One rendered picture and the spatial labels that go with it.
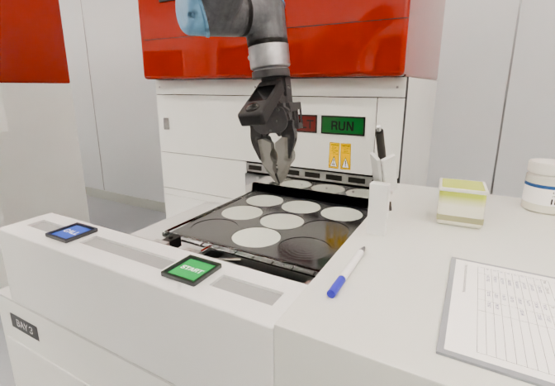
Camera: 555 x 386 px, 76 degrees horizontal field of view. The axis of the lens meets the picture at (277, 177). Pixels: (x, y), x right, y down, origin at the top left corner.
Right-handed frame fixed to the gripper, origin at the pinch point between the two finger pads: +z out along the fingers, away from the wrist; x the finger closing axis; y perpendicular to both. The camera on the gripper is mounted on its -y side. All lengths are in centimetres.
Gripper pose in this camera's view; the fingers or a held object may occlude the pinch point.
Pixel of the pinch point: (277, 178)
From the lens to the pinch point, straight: 68.6
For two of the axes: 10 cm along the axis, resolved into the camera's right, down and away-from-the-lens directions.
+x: -9.1, 0.2, 4.2
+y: 4.0, -2.2, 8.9
